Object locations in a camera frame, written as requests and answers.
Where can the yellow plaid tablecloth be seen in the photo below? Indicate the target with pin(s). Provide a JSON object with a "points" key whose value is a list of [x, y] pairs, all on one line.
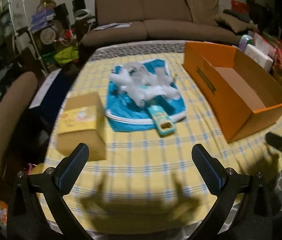
{"points": [[148, 183]]}

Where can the white tissue box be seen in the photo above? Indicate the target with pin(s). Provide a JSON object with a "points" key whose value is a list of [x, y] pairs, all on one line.
{"points": [[262, 59]]}

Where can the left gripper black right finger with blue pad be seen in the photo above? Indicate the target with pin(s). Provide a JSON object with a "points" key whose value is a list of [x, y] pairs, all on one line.
{"points": [[251, 218]]}

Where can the blue mesh zipper pouch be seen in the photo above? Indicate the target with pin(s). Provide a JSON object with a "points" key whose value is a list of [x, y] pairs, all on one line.
{"points": [[125, 116]]}

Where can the green bag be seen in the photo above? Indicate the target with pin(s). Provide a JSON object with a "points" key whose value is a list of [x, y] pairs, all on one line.
{"points": [[67, 55]]}

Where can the papers on sofa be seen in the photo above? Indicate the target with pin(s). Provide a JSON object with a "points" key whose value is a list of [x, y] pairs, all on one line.
{"points": [[113, 25]]}

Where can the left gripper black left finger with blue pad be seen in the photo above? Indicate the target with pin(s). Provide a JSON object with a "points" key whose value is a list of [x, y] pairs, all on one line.
{"points": [[29, 220]]}

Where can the fluffy teal handle brush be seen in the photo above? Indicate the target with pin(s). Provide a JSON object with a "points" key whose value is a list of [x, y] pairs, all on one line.
{"points": [[160, 118]]}

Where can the brown throw pillow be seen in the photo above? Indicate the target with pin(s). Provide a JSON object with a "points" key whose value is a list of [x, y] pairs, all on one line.
{"points": [[203, 11]]}

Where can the grey pebble pattern mat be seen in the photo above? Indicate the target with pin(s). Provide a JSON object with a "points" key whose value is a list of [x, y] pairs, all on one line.
{"points": [[138, 48]]}

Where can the white plastic pipe connectors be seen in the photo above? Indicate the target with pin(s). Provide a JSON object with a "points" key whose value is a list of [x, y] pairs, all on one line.
{"points": [[142, 86]]}

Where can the yellow sponge block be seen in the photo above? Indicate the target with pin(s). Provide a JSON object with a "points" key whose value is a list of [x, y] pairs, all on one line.
{"points": [[82, 121]]}

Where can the orange cardboard box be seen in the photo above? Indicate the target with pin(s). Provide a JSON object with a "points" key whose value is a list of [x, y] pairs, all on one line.
{"points": [[244, 97]]}

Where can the brown sofa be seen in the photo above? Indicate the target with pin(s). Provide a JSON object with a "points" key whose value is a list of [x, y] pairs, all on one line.
{"points": [[152, 20]]}

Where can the red box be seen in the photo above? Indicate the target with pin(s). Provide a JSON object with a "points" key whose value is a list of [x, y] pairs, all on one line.
{"points": [[240, 7]]}

